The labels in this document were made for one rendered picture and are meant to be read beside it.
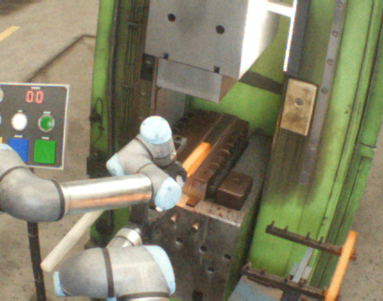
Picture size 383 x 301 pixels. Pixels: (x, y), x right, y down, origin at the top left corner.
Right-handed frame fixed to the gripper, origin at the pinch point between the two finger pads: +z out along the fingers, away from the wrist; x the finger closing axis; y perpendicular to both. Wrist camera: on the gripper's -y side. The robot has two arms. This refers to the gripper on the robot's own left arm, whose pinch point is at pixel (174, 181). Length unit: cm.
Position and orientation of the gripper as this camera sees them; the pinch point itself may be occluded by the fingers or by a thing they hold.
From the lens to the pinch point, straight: 197.8
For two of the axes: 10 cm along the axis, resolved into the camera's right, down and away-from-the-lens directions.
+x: 9.2, 2.9, -2.8
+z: 1.0, 4.9, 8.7
